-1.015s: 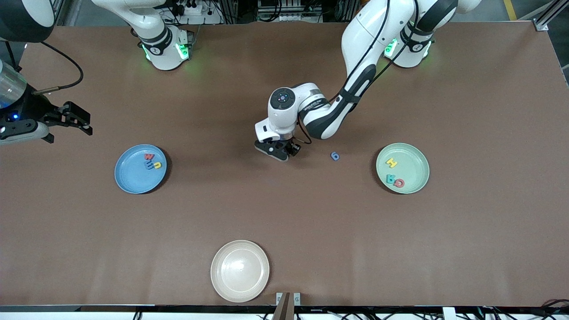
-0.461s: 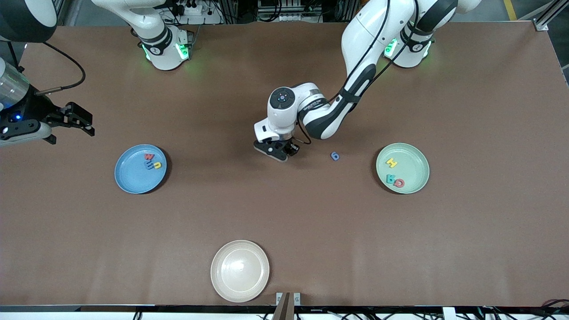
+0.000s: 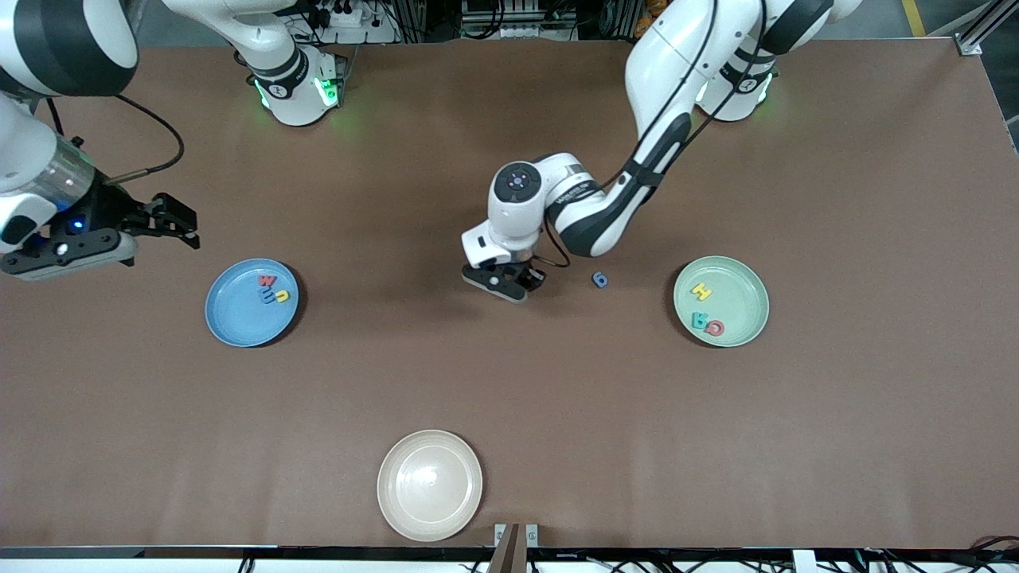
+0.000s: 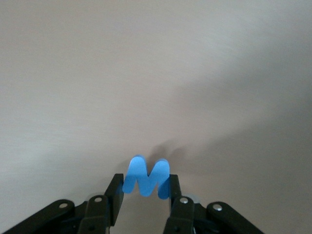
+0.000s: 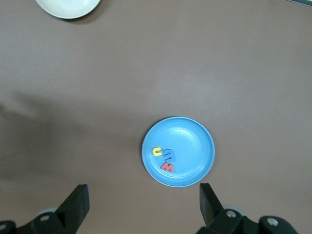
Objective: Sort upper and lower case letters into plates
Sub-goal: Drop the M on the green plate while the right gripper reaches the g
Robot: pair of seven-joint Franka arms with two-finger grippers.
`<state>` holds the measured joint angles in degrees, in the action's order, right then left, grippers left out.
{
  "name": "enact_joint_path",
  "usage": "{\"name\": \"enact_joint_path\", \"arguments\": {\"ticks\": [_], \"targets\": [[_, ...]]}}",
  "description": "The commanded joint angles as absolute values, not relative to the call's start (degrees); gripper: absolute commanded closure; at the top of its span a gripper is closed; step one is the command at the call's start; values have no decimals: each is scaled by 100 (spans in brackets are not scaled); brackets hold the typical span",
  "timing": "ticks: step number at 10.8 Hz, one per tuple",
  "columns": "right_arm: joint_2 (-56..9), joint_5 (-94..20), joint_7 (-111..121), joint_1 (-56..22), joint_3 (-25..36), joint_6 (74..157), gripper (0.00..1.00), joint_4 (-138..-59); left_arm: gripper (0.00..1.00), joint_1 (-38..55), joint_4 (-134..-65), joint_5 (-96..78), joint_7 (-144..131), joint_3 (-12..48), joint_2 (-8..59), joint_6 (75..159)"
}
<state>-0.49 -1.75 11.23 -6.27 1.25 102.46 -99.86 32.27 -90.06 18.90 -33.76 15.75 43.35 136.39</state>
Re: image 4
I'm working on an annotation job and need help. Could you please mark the blue uppercase letter M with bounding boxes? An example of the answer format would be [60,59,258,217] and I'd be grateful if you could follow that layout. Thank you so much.
[121,154,171,200]

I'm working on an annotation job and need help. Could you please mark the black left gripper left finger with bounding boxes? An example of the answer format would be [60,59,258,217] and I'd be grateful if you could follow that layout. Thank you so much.
[77,173,124,234]

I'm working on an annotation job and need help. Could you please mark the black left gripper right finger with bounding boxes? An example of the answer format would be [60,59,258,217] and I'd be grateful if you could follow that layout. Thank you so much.
[162,174,195,234]

